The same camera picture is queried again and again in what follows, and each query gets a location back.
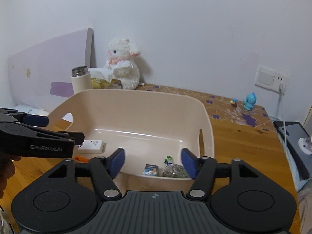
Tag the floral brown table mat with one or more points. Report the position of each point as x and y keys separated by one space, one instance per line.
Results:
x=220 y=108

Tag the orange small object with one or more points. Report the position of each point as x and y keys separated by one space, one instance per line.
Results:
x=81 y=159

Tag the yellow tissue pack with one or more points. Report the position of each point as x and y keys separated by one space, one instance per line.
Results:
x=102 y=78

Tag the cream thermos bottle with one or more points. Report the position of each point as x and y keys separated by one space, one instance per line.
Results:
x=81 y=79

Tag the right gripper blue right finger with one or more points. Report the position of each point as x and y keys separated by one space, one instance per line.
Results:
x=202 y=171

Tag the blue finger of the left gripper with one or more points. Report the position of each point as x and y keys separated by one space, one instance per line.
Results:
x=32 y=120
x=77 y=137

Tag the white wall switch socket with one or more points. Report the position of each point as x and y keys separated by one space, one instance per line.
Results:
x=271 y=80

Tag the white plush lamb toy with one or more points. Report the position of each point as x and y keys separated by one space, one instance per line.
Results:
x=120 y=64

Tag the person's left hand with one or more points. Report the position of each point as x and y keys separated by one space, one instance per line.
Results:
x=7 y=170

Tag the blue cartoon figurine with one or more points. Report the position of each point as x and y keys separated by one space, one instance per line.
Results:
x=250 y=101

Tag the white phone stand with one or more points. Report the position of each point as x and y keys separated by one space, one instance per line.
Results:
x=305 y=145

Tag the lilac bed headboard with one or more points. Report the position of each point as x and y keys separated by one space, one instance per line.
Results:
x=40 y=76

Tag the beige plastic storage basket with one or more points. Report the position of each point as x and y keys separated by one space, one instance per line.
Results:
x=148 y=125

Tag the tiny potted figurine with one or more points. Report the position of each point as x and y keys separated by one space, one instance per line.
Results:
x=234 y=102

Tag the bag of dried herbs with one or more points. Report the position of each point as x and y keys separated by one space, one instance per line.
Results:
x=173 y=170

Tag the blue white patterned box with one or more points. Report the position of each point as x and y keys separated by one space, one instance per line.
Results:
x=151 y=170

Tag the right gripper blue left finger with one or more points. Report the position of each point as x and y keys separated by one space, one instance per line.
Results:
x=104 y=170

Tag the white small box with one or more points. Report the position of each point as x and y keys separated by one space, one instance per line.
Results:
x=91 y=147

